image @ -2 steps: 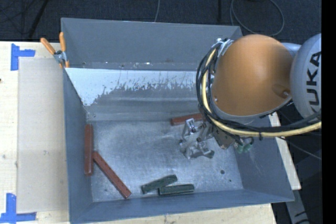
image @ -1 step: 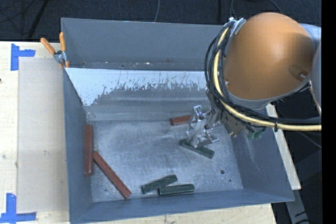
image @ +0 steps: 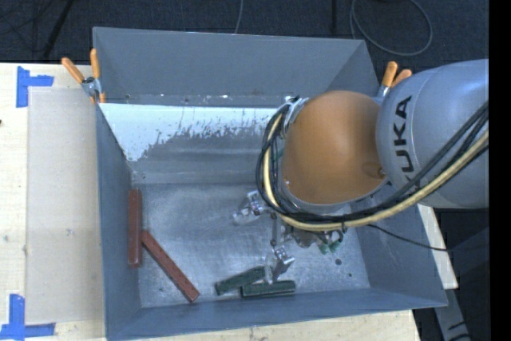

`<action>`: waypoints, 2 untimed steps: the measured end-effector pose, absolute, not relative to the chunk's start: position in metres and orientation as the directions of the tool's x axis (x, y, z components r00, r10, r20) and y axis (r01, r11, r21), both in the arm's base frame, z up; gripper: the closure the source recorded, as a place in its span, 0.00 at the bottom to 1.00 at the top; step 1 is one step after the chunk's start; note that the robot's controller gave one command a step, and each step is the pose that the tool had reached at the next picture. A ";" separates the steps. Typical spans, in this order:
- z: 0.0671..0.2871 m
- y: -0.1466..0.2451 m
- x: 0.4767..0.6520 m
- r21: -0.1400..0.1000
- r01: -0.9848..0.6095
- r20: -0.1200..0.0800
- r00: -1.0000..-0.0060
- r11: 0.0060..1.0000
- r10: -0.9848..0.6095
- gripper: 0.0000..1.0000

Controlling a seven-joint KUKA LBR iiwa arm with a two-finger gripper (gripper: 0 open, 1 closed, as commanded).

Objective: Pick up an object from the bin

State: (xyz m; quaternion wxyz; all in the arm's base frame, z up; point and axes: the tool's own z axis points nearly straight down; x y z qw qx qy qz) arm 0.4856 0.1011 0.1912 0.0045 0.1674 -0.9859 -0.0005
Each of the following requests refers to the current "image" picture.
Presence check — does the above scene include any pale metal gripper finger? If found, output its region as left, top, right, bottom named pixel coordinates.
left=232, top=190, right=265, bottom=225
left=264, top=245, right=296, bottom=285

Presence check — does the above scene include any dark green flat block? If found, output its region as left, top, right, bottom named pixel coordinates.
left=214, top=265, right=267, bottom=297
left=240, top=280, right=297, bottom=299

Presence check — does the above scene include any grey metal bin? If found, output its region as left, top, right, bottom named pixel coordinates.
left=92, top=26, right=450, bottom=341

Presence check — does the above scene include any red-brown flat block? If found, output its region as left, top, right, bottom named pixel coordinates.
left=140, top=229, right=201, bottom=303
left=127, top=188, right=144, bottom=268

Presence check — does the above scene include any pale flat board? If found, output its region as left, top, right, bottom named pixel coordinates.
left=25, top=86, right=105, bottom=325

